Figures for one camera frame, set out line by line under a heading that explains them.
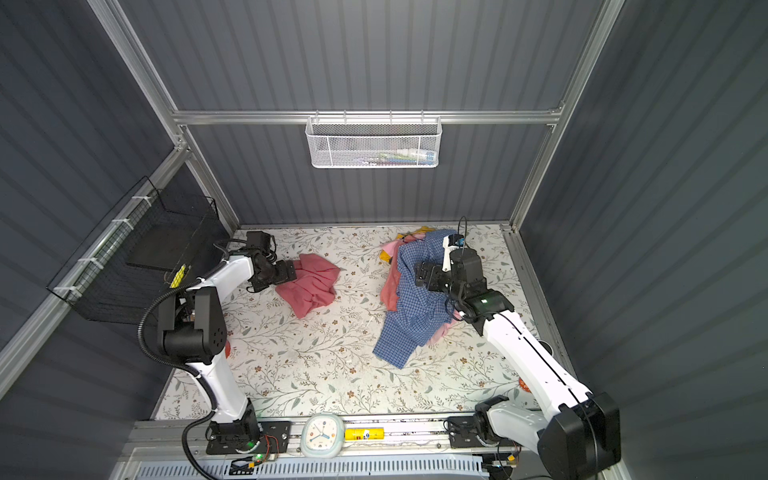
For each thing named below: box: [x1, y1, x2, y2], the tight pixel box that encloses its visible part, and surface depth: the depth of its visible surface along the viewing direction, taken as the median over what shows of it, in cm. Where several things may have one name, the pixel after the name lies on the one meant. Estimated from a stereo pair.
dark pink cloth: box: [275, 253, 341, 319], surface depth 98 cm
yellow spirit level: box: [344, 428, 385, 441], surface depth 74 cm
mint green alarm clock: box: [300, 413, 345, 459], surface depth 73 cm
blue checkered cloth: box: [373, 229, 457, 369], surface depth 88 cm
